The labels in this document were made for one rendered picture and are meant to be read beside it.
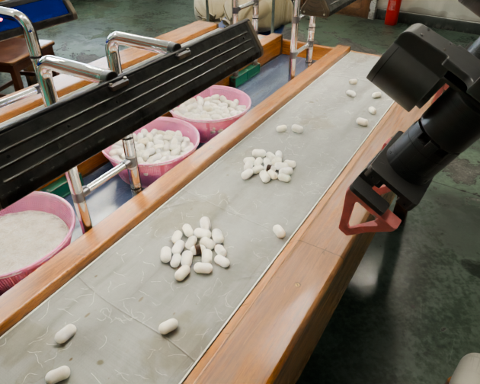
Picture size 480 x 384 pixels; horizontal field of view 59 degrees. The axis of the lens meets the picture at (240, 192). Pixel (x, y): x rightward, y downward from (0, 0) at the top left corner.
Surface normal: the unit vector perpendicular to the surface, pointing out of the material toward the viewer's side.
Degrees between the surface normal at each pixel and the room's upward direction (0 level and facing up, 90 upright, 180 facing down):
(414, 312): 0
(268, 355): 0
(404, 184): 27
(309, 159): 0
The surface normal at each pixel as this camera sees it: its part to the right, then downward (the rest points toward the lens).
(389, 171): 0.37, -0.57
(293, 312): 0.00, -0.81
